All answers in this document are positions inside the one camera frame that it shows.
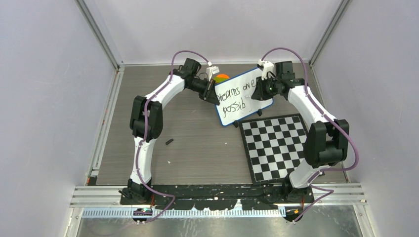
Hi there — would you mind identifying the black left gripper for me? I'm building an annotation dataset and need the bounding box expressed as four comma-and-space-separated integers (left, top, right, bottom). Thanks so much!
188, 78, 221, 106

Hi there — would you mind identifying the blue framed whiteboard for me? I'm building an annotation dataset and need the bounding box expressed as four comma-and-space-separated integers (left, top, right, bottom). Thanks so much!
215, 68, 274, 126

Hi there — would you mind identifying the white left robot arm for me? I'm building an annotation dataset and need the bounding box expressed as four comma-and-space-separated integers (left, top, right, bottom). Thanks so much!
122, 58, 220, 204

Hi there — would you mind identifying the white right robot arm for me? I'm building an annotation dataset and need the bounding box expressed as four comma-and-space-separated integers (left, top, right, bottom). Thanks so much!
251, 60, 349, 203

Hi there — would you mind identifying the orange green round object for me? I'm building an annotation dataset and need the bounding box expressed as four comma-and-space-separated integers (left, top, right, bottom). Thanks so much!
214, 74, 230, 83

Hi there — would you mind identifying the black white checkerboard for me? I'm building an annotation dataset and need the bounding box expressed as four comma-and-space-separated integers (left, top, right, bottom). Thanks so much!
238, 114, 308, 184

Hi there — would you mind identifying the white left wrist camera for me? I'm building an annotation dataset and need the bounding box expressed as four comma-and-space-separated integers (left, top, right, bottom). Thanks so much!
206, 62, 219, 81

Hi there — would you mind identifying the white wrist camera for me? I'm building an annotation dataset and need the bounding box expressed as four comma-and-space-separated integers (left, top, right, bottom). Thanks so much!
206, 62, 219, 81
257, 59, 275, 80

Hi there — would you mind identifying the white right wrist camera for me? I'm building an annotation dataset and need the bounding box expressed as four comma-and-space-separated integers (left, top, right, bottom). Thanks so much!
257, 59, 275, 80

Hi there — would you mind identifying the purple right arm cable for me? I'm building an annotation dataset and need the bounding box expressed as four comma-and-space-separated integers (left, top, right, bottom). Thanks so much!
260, 47, 360, 224

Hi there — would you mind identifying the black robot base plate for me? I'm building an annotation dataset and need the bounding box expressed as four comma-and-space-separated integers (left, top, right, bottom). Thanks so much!
119, 184, 314, 210

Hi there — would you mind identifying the aluminium right frame post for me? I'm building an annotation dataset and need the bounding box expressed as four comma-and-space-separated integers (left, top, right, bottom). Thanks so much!
309, 0, 352, 67

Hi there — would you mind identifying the aluminium frame post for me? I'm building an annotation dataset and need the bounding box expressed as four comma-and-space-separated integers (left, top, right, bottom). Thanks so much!
75, 0, 123, 72
309, 0, 352, 67

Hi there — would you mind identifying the aluminium front frame rail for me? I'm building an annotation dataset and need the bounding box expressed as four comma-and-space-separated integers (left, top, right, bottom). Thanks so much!
70, 183, 367, 220

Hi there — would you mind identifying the aluminium left frame post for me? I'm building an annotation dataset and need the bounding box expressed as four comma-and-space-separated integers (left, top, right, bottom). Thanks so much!
75, 0, 123, 72

